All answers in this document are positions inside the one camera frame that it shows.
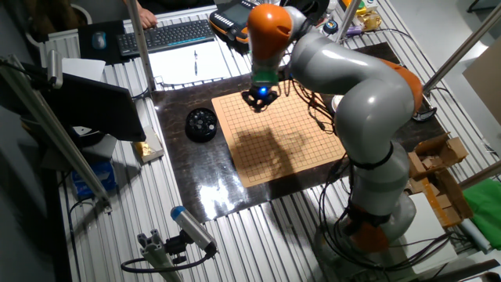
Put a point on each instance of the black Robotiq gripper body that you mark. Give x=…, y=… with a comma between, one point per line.
x=261, y=96

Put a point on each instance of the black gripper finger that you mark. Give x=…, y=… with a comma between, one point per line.
x=250, y=101
x=272, y=102

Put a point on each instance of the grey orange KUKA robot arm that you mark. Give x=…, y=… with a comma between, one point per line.
x=360, y=102

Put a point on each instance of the person's bare forearm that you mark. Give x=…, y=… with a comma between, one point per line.
x=133, y=4

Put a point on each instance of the tan go board mat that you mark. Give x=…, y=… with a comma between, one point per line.
x=274, y=149

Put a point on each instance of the person's bare hand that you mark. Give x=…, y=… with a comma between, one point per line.
x=148, y=19

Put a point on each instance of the black bowl of black stones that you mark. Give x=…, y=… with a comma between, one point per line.
x=200, y=125

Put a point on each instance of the white bowl of white stones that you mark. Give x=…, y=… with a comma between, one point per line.
x=336, y=105

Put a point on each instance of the black silver pen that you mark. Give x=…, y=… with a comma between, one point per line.
x=195, y=62

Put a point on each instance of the white paper sheet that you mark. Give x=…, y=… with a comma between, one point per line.
x=180, y=62

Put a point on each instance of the orange black teach pendant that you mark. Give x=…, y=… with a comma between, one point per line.
x=231, y=19

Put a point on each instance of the round black blue badge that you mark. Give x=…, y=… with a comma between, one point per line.
x=330, y=26

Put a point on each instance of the black filament spool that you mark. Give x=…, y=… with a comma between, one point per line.
x=313, y=9

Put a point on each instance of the black computer keyboard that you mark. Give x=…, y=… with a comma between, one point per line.
x=164, y=37

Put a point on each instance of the purple tube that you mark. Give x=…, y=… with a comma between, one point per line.
x=353, y=30

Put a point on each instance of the small wooden block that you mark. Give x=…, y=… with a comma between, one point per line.
x=148, y=147

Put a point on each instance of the yellow gold clutter pile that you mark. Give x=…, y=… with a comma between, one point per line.
x=366, y=17

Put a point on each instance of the black flat monitor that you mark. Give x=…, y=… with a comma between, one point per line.
x=98, y=105

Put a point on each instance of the grey computer mouse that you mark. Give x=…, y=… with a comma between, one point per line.
x=99, y=40

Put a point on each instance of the black mouse pad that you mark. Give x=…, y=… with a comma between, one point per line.
x=86, y=51

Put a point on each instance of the blue tissue pack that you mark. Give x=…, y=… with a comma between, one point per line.
x=94, y=178

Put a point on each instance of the cardboard wooden pieces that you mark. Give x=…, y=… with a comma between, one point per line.
x=438, y=172

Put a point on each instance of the green cloth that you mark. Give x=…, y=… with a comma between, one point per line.
x=485, y=211

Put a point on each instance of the aluminium frame pole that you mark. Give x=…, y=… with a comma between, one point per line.
x=51, y=129
x=140, y=43
x=347, y=19
x=481, y=175
x=462, y=49

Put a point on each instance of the silver depth camera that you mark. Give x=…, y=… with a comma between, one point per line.
x=193, y=229

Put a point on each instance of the aluminium camera mount profile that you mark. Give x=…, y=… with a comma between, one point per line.
x=156, y=254

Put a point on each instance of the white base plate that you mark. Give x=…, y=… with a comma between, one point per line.
x=426, y=235

